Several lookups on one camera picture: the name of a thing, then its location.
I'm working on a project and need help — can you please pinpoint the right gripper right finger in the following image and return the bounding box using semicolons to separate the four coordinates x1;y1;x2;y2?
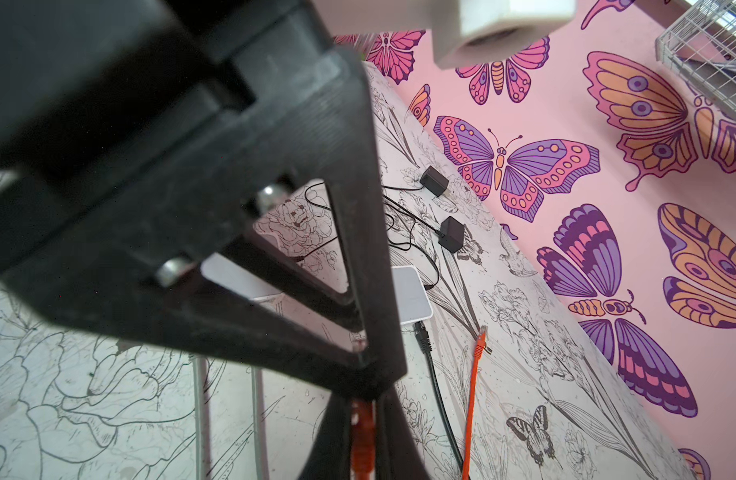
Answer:
375;387;429;480

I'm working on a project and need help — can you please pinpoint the red ethernet cable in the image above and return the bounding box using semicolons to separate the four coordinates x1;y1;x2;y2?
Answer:
349;325;489;480

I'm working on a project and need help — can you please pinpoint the white wire basket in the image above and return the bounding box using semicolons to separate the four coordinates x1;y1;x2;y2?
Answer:
655;0;736;121

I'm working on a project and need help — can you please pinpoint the black power adapter near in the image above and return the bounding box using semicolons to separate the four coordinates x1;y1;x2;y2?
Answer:
438;216;465;254

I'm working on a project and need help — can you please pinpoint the black adapter cable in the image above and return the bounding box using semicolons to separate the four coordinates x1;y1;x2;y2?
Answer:
288;181;442;291

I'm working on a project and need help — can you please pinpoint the black ethernet cable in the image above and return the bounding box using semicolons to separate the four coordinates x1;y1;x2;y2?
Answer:
413;320;465;475

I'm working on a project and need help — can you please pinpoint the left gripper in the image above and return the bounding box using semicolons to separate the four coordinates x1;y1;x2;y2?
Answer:
0;1;320;276

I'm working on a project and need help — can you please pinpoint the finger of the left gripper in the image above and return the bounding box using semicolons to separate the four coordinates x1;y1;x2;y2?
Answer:
0;47;407;399

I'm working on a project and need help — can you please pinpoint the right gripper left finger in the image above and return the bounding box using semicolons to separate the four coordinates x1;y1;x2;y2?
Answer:
299;393;352;480

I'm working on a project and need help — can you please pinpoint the black power adapter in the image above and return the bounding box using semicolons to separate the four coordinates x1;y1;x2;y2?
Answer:
419;166;449;197
438;216;465;254

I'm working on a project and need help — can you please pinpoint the black power adapter far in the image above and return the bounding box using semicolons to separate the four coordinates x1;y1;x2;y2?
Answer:
419;166;449;197

